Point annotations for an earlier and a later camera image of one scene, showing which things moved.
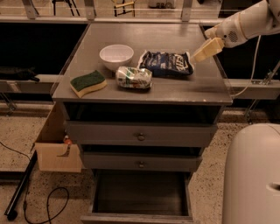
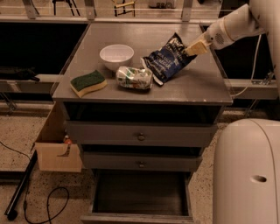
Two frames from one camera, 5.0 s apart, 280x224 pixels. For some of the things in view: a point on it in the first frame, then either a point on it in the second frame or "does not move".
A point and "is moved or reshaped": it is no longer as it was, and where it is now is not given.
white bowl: [115, 56] does not move
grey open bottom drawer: [139, 197] does not move
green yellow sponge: [81, 85] does not move
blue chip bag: [161, 64] is moved or reshaped
